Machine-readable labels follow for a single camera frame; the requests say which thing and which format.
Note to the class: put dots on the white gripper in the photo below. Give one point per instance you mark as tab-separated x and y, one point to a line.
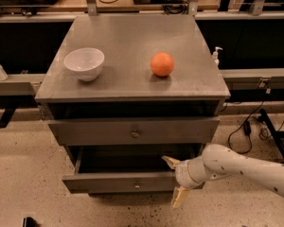
183	174

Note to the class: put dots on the grey drawer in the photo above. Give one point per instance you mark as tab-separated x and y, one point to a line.
126	169
134	131

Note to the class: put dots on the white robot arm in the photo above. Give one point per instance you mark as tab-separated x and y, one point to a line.
217	162

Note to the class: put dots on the grey drawer cabinet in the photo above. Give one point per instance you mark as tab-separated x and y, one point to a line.
126	86

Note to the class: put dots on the grey top drawer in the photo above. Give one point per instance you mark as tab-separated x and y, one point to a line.
134	131

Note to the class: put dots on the black stand leg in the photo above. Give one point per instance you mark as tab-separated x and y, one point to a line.
278	136

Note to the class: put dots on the orange ball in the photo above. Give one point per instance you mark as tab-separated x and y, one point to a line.
162	64

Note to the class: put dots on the white pump bottle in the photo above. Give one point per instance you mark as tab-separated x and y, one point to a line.
215	54

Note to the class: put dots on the white bowl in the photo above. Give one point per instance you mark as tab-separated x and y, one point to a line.
85	63

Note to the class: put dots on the black object on floor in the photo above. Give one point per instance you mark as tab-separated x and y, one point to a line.
29	222

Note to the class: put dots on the black bracket leg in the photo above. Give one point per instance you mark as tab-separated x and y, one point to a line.
6	117

